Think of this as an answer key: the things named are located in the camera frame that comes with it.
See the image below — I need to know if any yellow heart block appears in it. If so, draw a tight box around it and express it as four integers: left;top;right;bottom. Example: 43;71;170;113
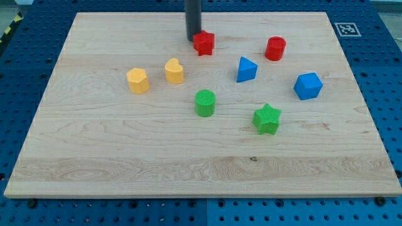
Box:
165;58;184;84

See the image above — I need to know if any green cylinder block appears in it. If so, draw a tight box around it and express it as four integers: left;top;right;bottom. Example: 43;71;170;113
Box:
195;89;216;117

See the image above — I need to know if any red cylinder block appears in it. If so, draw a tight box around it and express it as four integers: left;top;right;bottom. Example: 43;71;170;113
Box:
265;36;286;61

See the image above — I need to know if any green star block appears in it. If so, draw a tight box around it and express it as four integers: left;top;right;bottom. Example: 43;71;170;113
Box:
252;104;281;135

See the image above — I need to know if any yellow black hazard tape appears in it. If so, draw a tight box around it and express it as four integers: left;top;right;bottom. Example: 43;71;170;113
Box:
1;11;24;46

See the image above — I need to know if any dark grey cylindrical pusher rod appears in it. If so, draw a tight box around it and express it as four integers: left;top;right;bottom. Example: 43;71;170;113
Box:
184;0;202;41

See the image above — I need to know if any blue triangle block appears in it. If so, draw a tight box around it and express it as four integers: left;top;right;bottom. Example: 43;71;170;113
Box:
236;56;258;83

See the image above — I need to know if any yellow hexagon block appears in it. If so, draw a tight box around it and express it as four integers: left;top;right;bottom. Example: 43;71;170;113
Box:
126;68;150;94

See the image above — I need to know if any black bolt left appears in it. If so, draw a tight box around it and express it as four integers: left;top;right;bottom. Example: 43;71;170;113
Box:
26;199;38;209

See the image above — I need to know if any black bolt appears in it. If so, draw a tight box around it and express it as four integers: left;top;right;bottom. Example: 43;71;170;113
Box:
374;196;387;207
26;199;38;209

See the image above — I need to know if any white fiducial marker tag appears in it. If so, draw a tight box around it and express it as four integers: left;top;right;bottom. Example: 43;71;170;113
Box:
335;22;361;37

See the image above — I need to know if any black bolt right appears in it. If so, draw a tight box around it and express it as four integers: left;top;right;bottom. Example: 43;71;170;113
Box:
374;196;387;207

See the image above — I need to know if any red star block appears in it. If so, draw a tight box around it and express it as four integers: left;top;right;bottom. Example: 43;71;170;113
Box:
193;30;215;56

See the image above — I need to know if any blue hexagon block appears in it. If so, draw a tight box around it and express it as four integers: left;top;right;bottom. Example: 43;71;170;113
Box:
293;72;323;100

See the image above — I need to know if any light wooden board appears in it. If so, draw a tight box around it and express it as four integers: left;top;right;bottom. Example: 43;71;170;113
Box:
4;12;401;199

